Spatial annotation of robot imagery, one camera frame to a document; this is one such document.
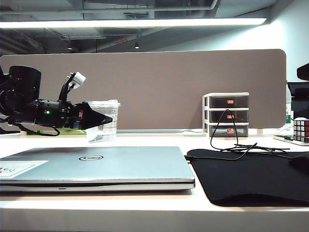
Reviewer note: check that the Rubik's cube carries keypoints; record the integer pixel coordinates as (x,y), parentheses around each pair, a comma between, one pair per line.
(301,129)

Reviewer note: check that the bright green flat item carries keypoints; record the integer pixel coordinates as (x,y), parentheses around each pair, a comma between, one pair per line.
(72,132)

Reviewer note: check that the white sticker on laptop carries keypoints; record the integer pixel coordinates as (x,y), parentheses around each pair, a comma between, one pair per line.
(24,168)

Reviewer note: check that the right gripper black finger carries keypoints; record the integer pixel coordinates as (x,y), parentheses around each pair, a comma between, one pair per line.
(303,161)

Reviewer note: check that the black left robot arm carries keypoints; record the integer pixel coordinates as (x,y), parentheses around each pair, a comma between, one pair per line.
(24,84)

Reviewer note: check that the red ceiling sign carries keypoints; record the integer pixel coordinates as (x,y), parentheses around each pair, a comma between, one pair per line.
(120,42)

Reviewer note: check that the black blurry background object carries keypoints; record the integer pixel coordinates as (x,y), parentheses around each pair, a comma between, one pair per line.
(303,72)

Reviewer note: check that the long ceiling light strip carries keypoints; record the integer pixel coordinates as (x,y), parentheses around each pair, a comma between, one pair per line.
(120,23)

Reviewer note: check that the black smartphone silver edge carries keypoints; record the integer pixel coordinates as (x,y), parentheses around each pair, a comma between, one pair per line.
(282,138)

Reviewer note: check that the black monitor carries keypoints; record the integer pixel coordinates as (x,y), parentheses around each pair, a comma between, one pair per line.
(300,106)

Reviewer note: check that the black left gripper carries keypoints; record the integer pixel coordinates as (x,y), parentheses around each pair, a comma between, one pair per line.
(71,116)

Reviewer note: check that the black flat object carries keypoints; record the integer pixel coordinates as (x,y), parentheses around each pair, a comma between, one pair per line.
(9,131)

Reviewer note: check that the closed silver Dell laptop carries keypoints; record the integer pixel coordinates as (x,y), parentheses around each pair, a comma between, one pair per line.
(120,166)

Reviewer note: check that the grey desk divider panel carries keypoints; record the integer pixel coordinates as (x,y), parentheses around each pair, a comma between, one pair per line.
(157,84)

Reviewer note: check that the white wrist camera black mount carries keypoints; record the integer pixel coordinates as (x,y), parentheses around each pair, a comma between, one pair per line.
(78,78)

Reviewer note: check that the white partition bracket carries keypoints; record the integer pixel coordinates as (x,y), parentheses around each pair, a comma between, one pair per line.
(260,132)

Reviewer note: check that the clear plastic coffee cup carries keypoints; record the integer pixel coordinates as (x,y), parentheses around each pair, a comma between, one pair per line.
(106,107)

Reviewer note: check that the black mouse pad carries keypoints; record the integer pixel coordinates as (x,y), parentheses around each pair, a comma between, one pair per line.
(241,178)

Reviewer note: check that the small three-drawer organizer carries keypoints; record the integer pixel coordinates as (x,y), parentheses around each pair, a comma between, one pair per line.
(205,111)

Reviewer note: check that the silver partition base rail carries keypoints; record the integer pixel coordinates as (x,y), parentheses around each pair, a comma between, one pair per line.
(149,131)

